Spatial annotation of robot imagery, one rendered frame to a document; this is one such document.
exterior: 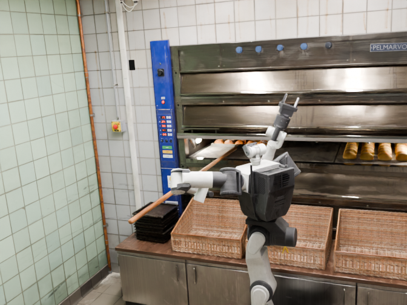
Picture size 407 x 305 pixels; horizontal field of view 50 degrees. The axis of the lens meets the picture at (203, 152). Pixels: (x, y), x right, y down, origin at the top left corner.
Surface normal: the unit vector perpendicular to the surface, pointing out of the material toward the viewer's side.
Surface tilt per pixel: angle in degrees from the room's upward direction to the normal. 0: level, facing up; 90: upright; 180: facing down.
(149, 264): 90
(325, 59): 90
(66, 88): 90
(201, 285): 90
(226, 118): 71
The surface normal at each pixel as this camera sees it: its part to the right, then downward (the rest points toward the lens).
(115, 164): -0.37, 0.24
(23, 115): 0.93, 0.04
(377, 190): -0.36, -0.11
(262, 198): -0.82, 0.18
